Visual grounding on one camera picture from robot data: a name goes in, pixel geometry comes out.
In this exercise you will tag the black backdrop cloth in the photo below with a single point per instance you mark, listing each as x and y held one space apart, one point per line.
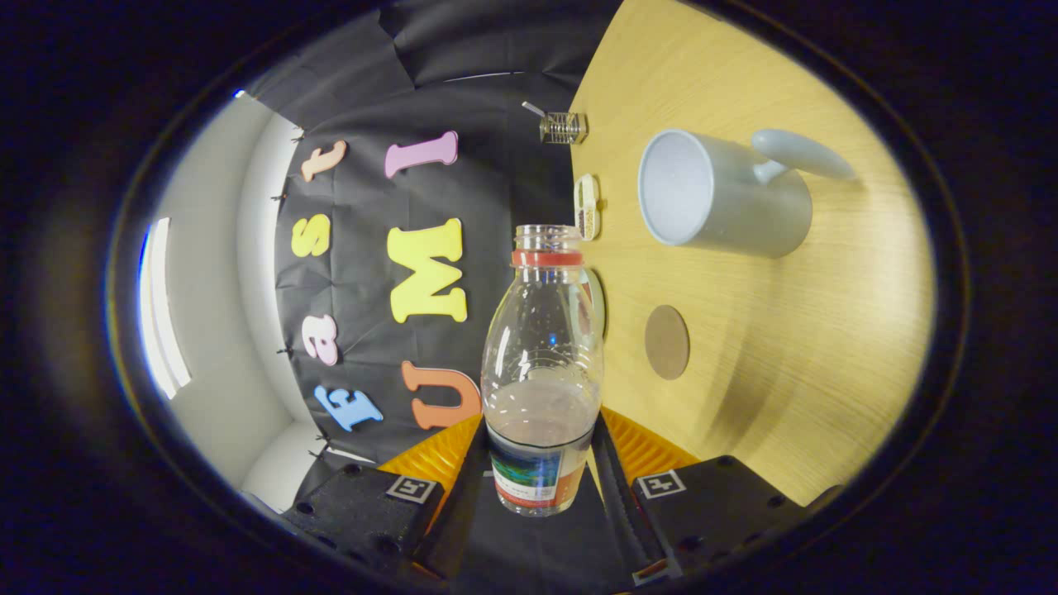
496 99

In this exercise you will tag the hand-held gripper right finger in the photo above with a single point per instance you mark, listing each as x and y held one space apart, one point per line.
620 504

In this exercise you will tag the round brown coaster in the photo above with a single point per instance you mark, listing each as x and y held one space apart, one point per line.
667 342

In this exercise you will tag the clear plastic juice bottle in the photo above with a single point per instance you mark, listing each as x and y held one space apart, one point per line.
541 413

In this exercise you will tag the long ceiling light panel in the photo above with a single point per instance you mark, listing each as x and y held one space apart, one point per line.
161 314

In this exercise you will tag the white divided snack tray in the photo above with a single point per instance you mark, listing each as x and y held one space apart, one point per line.
587 207

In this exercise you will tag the wooden table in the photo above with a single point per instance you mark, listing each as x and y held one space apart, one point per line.
793 347

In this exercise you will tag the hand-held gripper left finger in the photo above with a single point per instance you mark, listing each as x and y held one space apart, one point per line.
461 512

